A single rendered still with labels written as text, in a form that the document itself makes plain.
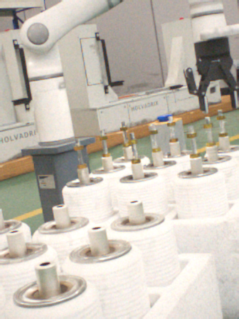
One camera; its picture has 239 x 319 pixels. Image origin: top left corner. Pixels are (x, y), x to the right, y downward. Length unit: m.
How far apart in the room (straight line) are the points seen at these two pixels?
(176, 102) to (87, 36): 0.96
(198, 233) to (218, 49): 0.42
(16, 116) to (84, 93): 0.54
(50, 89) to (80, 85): 2.34
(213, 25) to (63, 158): 0.52
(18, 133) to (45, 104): 1.82
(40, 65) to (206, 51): 0.49
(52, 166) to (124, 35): 6.37
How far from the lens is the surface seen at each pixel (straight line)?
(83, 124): 3.89
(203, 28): 1.26
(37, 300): 0.59
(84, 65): 3.83
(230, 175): 1.17
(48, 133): 1.53
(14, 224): 0.92
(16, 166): 3.22
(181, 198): 1.07
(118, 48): 7.90
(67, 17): 1.52
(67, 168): 1.51
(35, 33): 1.51
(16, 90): 3.50
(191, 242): 1.05
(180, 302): 0.73
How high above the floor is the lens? 0.46
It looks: 8 degrees down
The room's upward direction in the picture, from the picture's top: 9 degrees counter-clockwise
